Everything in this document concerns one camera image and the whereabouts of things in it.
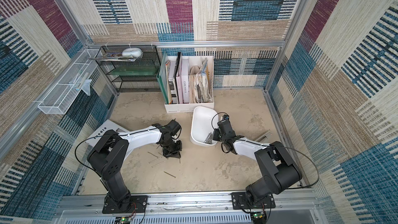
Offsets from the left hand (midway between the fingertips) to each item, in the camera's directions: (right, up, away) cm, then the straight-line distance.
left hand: (181, 156), depth 89 cm
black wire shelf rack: (-32, +55, +20) cm, 67 cm away
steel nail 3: (+16, +9, +6) cm, 19 cm away
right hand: (+20, +14, +6) cm, 25 cm away
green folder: (-11, +44, -3) cm, 45 cm away
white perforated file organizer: (+4, +42, +10) cm, 44 cm away
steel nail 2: (-16, +1, +1) cm, 16 cm away
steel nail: (-6, -8, -6) cm, 11 cm away
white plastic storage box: (+13, +19, +12) cm, 26 cm away
